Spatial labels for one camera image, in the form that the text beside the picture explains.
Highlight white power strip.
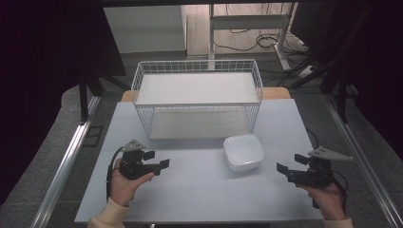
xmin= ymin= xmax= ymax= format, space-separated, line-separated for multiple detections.
xmin=297 ymin=65 xmax=318 ymax=79

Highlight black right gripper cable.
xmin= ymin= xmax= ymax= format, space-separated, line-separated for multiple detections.
xmin=331 ymin=170 xmax=350 ymax=214

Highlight black floor frame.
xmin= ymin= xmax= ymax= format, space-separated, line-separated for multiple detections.
xmin=81 ymin=125 xmax=105 ymax=148

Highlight white desk frame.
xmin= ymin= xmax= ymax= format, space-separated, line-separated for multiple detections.
xmin=207 ymin=3 xmax=297 ymax=71

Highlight person's right hand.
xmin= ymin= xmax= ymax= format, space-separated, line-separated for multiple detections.
xmin=297 ymin=181 xmax=349 ymax=221

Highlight black stand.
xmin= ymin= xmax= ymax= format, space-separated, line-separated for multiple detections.
xmin=77 ymin=67 xmax=131 ymax=125
xmin=286 ymin=56 xmax=360 ymax=124

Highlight wooden table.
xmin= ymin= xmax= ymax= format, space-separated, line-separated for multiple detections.
xmin=121 ymin=86 xmax=292 ymax=103

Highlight aluminium rail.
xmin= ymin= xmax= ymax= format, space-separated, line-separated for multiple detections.
xmin=322 ymin=94 xmax=403 ymax=228
xmin=29 ymin=95 xmax=103 ymax=228

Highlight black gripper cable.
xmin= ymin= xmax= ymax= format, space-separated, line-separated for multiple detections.
xmin=331 ymin=170 xmax=350 ymax=214
xmin=106 ymin=146 xmax=125 ymax=202

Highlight black curtain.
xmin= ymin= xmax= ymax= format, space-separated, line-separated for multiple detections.
xmin=289 ymin=0 xmax=403 ymax=161
xmin=0 ymin=0 xmax=127 ymax=207

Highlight white wire basket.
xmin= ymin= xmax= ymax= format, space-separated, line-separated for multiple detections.
xmin=130 ymin=59 xmax=264 ymax=141

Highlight white cabinet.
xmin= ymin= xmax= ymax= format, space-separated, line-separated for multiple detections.
xmin=103 ymin=5 xmax=188 ymax=55

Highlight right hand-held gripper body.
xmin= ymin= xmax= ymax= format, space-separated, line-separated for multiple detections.
xmin=293 ymin=145 xmax=354 ymax=188

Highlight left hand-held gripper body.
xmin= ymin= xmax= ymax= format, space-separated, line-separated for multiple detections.
xmin=118 ymin=139 xmax=160 ymax=181

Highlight black floor cables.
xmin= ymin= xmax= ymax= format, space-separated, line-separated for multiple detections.
xmin=213 ymin=3 xmax=310 ymax=55

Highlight white square bowl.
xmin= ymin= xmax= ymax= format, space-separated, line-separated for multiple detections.
xmin=222 ymin=133 xmax=265 ymax=174

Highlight person's left hand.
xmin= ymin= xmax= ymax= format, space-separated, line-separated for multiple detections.
xmin=108 ymin=158 xmax=156 ymax=208

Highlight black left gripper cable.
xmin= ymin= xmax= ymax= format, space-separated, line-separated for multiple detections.
xmin=106 ymin=146 xmax=125 ymax=202

